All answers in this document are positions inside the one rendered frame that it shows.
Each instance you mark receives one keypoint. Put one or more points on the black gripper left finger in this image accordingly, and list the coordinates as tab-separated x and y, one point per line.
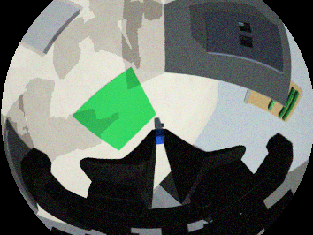
136	168

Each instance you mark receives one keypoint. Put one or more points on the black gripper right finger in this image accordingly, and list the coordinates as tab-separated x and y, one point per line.
188	163

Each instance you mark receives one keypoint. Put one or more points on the green square marking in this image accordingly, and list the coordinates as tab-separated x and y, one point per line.
118	111

